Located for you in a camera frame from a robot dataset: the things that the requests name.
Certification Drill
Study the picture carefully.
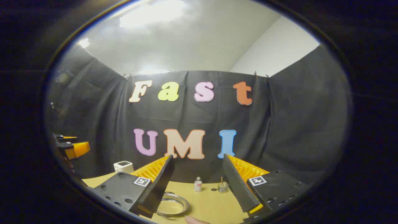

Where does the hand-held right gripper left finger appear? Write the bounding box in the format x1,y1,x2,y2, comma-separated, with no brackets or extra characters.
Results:
88,155,175,219

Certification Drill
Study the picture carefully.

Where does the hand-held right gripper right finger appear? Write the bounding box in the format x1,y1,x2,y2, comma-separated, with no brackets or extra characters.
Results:
223,153,311,223

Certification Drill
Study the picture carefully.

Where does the steel pot with black handles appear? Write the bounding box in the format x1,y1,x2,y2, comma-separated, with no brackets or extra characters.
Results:
156,192,189,217

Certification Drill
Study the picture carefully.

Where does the heap of yellow soybeans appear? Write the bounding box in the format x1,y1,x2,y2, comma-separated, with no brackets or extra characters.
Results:
159,199,184,215

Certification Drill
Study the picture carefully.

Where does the white toaster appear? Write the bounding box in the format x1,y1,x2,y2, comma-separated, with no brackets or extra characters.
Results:
113,161,134,174

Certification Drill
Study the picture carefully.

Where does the black backdrop cloth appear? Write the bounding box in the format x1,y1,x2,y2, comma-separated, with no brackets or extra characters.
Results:
45,44,352,187

